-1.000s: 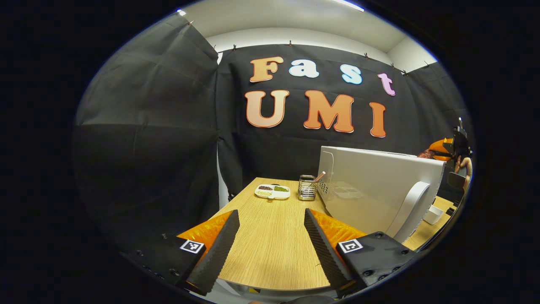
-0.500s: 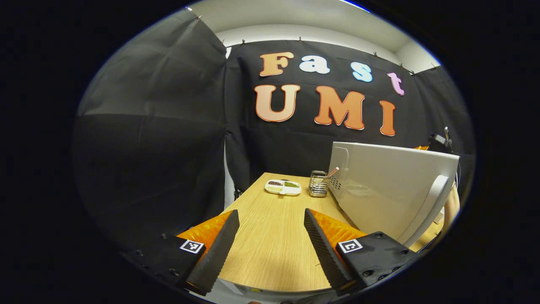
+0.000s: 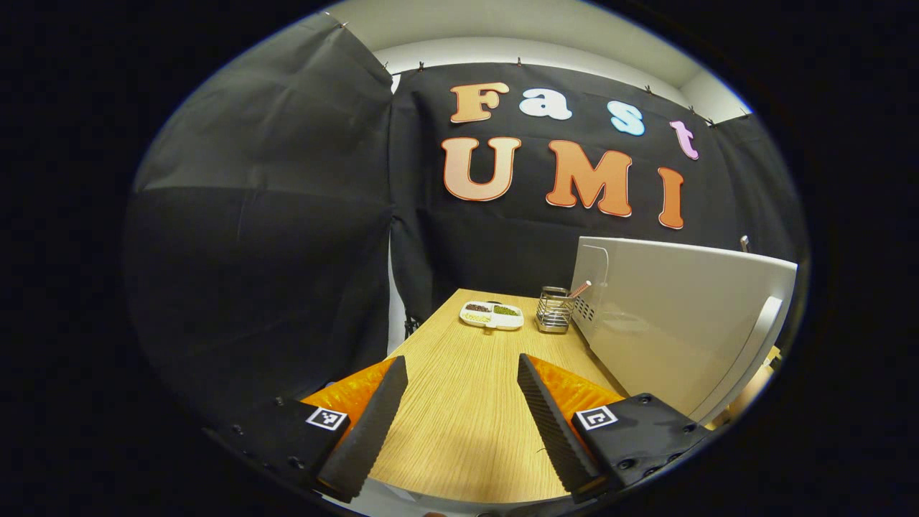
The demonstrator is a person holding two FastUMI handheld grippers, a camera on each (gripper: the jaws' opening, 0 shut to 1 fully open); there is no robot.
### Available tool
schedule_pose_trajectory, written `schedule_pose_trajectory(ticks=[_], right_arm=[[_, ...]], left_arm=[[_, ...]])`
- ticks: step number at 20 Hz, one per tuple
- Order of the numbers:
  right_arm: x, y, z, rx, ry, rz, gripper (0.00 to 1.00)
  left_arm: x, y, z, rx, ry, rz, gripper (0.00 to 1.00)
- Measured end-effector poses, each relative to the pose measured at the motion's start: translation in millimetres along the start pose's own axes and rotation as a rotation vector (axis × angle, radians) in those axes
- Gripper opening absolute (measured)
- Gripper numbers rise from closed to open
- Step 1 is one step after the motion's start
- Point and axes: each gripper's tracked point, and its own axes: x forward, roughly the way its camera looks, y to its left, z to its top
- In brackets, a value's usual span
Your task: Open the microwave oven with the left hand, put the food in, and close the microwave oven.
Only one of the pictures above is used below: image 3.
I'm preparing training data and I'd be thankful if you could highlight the black backdrop cloth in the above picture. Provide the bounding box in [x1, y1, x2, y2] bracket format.
[126, 11, 808, 432]

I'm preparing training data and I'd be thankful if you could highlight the metal utensil holder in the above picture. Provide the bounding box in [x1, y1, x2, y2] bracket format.
[535, 286, 576, 335]

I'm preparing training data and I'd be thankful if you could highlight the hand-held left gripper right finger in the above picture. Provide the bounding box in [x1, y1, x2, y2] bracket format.
[517, 352, 713, 504]

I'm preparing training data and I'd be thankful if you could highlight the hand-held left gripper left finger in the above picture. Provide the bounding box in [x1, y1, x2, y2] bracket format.
[203, 355, 410, 505]

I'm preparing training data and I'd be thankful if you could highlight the white divided dish with beans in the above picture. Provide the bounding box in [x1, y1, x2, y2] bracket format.
[459, 301, 525, 332]

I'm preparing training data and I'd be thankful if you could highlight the white microwave oven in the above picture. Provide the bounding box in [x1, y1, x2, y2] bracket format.
[569, 236, 799, 429]

